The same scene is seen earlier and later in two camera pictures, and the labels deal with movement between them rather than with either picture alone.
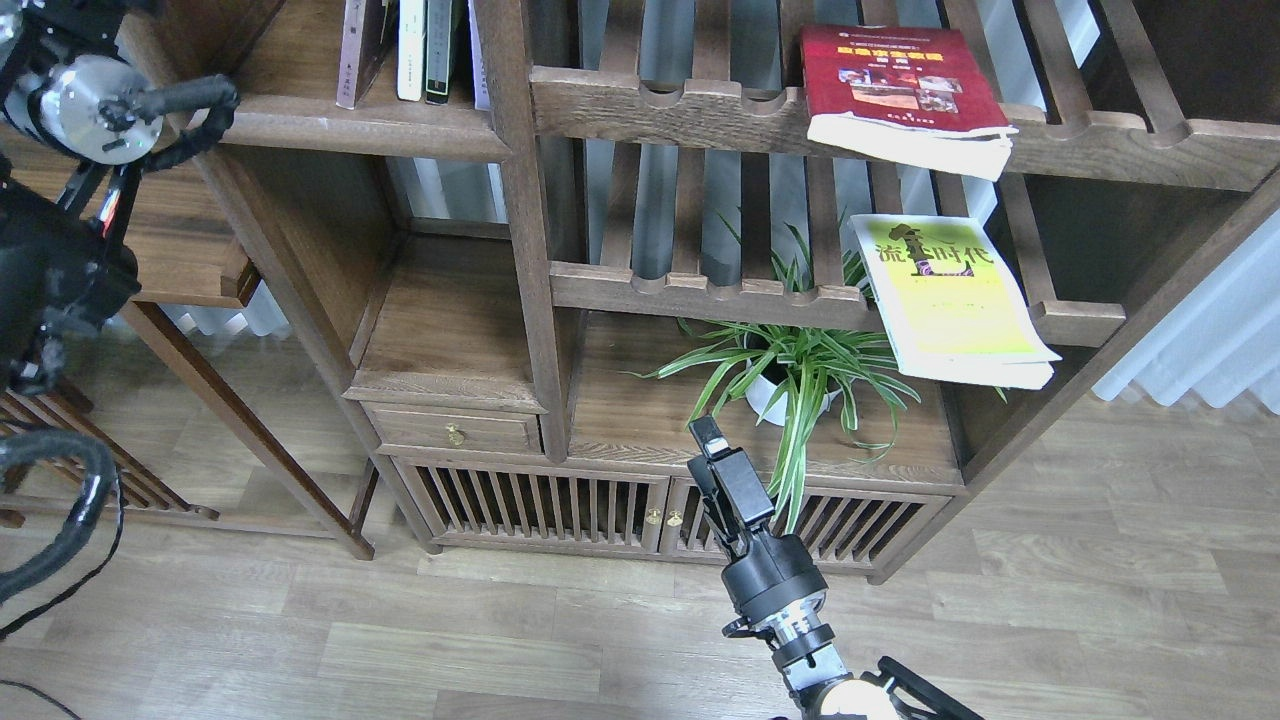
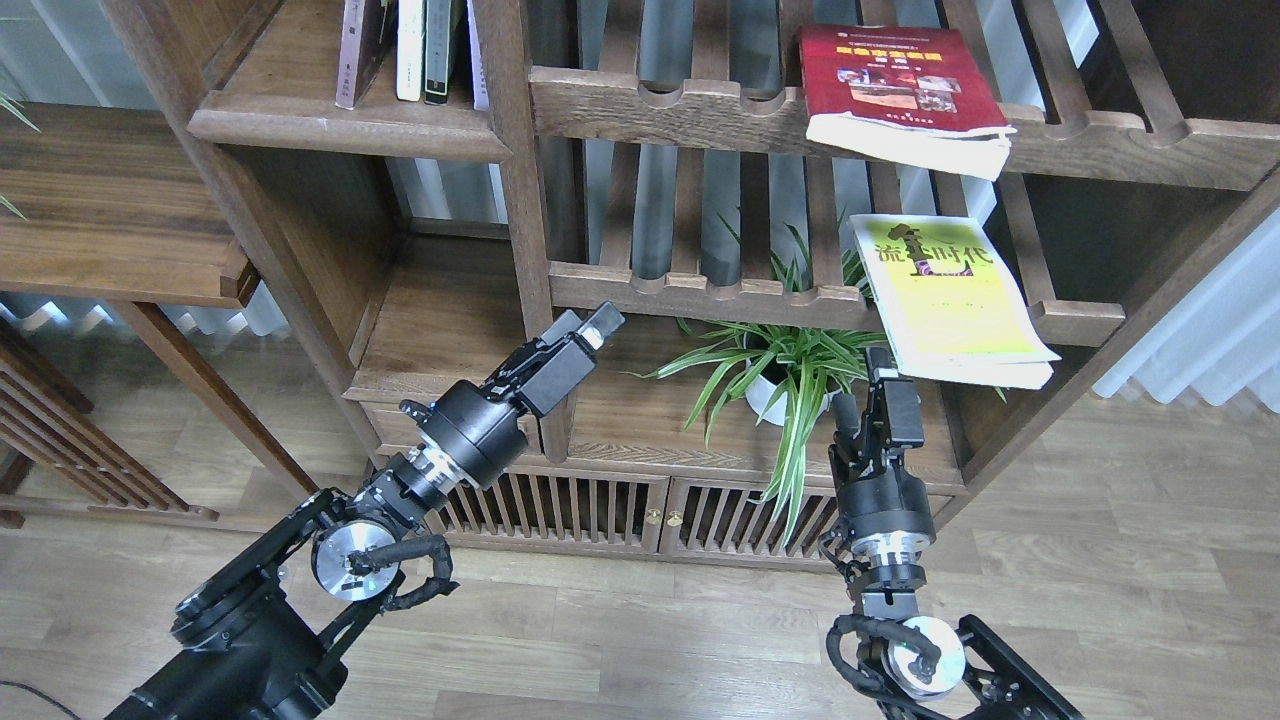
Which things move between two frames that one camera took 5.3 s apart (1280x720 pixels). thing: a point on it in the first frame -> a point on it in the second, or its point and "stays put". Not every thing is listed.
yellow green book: (951, 301) stays put
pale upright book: (481, 86) stays put
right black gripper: (734, 498) -> (892, 423)
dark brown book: (368, 29) stays put
